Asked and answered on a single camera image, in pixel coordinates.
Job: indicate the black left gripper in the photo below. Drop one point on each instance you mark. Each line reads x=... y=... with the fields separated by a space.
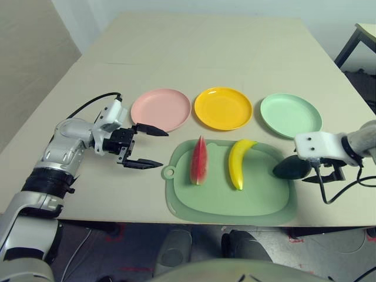
x=117 y=141

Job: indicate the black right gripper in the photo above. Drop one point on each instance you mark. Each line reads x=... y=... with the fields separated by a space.
x=339 y=170

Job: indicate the toy dark green avocado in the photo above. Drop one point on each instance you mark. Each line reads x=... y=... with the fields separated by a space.
x=289 y=170

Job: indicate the toy watermelon slice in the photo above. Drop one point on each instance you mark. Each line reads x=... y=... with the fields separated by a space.
x=199 y=164

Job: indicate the toy yellow banana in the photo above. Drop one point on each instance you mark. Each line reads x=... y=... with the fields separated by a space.
x=236 y=167

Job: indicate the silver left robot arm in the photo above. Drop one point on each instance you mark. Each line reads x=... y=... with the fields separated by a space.
x=67 y=141

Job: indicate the pink plate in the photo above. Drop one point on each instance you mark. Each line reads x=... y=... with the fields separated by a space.
x=161 y=108

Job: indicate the black table leg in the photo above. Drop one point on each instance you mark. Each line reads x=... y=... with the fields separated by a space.
x=323 y=232

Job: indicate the mint green plate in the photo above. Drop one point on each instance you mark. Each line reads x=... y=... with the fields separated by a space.
x=289 y=114

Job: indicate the green cutting board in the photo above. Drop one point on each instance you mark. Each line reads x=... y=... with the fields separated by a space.
x=235 y=202

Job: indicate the yellow plate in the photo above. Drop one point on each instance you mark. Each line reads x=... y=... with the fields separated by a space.
x=223 y=108

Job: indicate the grey robot right foot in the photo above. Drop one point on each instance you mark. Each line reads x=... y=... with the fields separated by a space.
x=243 y=243

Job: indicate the grey robot foot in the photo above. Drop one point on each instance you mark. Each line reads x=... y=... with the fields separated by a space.
x=176 y=246
x=243 y=243

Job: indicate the grey robot left foot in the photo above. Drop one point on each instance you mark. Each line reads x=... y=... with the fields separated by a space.
x=176 y=246

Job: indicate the grey-green robot torso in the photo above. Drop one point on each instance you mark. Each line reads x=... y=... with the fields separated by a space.
x=235 y=273

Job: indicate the beige side table black legs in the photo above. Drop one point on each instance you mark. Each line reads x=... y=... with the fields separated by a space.
x=367 y=30

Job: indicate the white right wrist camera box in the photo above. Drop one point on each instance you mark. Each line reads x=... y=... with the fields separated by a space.
x=320 y=144

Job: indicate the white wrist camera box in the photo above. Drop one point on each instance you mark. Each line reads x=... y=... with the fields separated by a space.
x=320 y=144
x=113 y=113

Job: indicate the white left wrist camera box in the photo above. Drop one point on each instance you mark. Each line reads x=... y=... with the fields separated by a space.
x=113 y=113

